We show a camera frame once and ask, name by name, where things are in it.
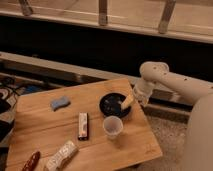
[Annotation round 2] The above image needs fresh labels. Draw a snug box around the white wrapped packet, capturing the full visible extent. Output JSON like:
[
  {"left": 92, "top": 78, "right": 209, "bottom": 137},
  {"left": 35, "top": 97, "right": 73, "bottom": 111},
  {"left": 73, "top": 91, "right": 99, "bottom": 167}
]
[{"left": 44, "top": 140, "right": 78, "bottom": 171}]

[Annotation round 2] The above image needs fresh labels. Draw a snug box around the black ceramic bowl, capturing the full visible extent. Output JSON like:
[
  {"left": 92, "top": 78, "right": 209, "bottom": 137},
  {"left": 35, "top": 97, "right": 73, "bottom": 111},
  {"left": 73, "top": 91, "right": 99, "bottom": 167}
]
[{"left": 99, "top": 93, "right": 131, "bottom": 118}]

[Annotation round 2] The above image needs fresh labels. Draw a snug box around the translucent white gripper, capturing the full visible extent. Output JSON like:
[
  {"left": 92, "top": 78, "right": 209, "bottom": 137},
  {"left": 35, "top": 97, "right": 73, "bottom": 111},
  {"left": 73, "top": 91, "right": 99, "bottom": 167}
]
[{"left": 121, "top": 79, "right": 155, "bottom": 110}]

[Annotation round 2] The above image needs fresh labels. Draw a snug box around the blue sponge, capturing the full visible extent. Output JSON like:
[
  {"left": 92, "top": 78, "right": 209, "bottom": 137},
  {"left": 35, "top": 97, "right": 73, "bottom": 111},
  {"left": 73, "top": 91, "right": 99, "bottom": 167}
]
[{"left": 50, "top": 96, "right": 71, "bottom": 111}]

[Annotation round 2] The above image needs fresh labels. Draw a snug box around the wooden table board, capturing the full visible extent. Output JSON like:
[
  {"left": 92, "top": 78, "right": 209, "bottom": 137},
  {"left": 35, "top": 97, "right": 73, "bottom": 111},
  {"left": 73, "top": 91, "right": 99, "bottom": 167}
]
[{"left": 6, "top": 78, "right": 162, "bottom": 171}]

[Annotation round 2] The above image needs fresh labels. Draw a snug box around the metal window rail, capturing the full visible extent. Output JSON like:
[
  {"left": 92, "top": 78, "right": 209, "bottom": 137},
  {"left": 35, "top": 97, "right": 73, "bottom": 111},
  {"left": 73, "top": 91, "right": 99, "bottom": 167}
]
[{"left": 0, "top": 0, "right": 213, "bottom": 44}]

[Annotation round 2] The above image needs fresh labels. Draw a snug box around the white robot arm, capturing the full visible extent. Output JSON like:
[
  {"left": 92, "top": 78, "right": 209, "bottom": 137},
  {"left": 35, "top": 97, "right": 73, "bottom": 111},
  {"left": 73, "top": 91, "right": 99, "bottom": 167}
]
[{"left": 121, "top": 61, "right": 213, "bottom": 171}]

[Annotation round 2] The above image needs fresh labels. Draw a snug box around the cables and clutter pile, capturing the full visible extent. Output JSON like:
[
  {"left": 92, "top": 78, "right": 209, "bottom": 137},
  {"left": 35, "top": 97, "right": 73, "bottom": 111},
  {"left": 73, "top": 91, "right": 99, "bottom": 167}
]
[{"left": 0, "top": 75, "right": 44, "bottom": 148}]

